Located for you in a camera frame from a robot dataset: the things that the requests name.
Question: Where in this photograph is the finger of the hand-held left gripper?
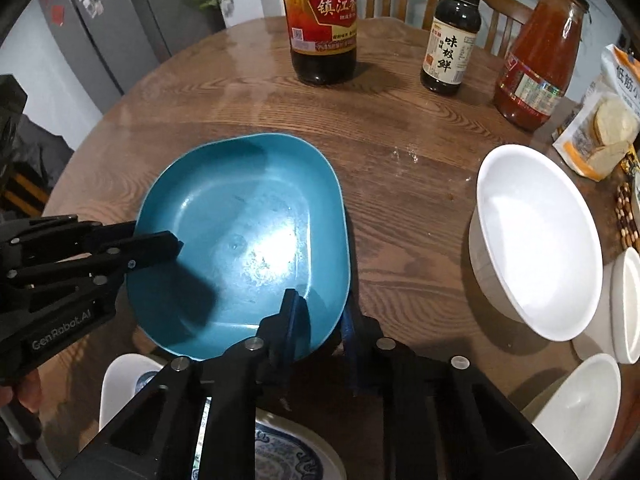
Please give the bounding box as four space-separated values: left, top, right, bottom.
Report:
0 214 138 261
0 230 184 292

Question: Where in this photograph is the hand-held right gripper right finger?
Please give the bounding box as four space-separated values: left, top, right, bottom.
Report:
341 290 576 480

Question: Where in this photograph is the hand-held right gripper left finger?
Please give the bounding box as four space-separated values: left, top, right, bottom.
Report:
95 287 312 480

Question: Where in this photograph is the large white bowl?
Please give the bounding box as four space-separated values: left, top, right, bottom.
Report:
468 144 604 342

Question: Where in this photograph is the person's left hand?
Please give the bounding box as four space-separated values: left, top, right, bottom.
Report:
0 367 43 413

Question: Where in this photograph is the dark cloth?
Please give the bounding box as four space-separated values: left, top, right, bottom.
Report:
0 75 76 211

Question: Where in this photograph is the blue patterned white plate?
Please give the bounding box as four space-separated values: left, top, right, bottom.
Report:
249 406 348 480

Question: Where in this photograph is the grey refrigerator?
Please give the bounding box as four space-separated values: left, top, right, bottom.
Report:
37 0 231 116

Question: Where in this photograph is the vinegar bottle with yellow cap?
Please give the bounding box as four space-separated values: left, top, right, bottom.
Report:
277 0 360 86

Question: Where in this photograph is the white ramekin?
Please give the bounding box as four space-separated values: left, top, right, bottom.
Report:
571 247 640 365

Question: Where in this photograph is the wooden bead trivet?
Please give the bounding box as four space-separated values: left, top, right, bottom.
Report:
614 180 640 251

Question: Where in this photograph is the dark soy sauce bottle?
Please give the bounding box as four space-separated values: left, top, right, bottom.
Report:
420 0 487 96

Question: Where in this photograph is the flour bag with window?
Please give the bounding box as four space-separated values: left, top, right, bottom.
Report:
552 44 640 182

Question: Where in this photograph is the yellow black packet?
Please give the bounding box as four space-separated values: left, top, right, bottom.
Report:
620 145 640 181

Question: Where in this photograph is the red sauce glass jar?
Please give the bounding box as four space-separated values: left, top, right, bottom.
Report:
492 0 588 133

